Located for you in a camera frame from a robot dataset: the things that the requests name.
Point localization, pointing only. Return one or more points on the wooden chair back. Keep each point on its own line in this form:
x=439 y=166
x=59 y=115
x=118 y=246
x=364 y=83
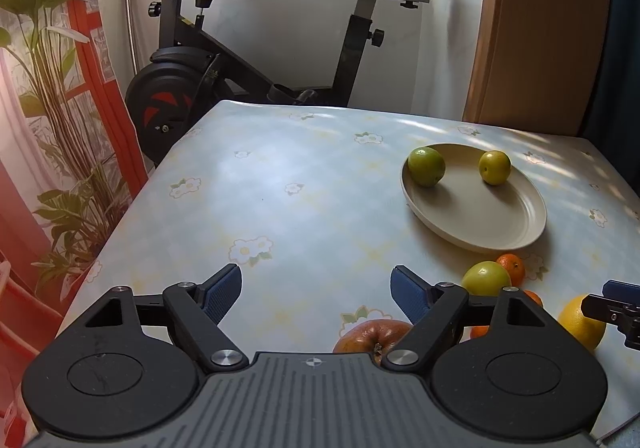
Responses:
x=540 y=27

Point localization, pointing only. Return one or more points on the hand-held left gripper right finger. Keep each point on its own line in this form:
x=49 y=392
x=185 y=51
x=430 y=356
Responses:
x=407 y=295

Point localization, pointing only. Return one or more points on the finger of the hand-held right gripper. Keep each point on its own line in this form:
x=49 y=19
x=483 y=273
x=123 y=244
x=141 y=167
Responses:
x=612 y=314
x=620 y=289

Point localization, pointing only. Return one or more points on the small green apple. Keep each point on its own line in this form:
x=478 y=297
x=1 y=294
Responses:
x=425 y=166

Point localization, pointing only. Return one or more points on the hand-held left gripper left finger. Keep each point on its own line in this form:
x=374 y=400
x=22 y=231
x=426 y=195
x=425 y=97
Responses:
x=222 y=293

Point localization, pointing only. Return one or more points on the metal pipe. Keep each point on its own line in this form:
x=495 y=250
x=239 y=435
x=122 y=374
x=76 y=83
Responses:
x=131 y=17

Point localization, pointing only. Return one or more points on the dark blue curtain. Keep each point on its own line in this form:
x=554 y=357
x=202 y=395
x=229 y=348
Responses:
x=625 y=77

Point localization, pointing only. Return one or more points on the black exercise bike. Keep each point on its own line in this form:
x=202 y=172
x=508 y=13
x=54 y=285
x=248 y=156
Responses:
x=165 y=92

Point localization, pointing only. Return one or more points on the large green apple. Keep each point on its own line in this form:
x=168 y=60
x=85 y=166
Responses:
x=482 y=278

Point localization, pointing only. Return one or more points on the beige oval plate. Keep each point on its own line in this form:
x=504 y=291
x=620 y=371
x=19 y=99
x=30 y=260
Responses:
x=480 y=213

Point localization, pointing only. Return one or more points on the yellow-green lime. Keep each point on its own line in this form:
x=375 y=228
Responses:
x=495 y=167

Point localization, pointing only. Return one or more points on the plant print curtain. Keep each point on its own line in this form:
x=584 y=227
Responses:
x=60 y=127

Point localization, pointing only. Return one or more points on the red apple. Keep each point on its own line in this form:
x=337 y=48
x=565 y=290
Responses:
x=360 y=335

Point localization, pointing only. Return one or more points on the large yellow citrus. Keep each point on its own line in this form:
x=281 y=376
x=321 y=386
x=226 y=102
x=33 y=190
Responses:
x=580 y=323

